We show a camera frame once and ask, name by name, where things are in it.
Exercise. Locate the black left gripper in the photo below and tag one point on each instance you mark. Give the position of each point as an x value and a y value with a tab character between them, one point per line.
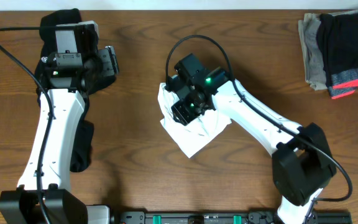
109	58

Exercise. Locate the black folded shorts red trim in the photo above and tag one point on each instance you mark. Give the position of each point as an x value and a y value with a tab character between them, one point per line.
337	40

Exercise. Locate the white t-shirt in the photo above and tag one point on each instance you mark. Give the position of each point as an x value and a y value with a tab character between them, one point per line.
195	135

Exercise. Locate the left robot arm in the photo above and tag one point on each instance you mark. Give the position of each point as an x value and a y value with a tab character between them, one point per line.
43	191

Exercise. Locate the black t-shirt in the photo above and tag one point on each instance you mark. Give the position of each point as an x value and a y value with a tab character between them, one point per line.
50	76

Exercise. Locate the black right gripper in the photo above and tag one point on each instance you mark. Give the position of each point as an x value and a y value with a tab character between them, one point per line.
185	118

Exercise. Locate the grey folded garment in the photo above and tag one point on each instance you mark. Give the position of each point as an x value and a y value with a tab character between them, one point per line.
312	57

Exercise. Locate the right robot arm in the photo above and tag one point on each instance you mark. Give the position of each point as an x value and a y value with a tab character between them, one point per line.
302	160

